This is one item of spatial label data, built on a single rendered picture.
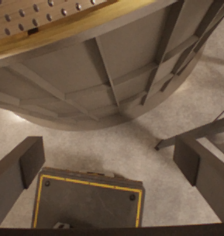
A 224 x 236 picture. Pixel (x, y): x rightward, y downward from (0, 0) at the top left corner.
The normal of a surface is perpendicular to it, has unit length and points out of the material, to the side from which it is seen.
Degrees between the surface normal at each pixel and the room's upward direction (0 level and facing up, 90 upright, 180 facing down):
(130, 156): 0
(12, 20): 43
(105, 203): 0
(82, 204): 0
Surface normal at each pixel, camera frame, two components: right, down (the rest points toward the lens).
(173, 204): -0.11, -0.13
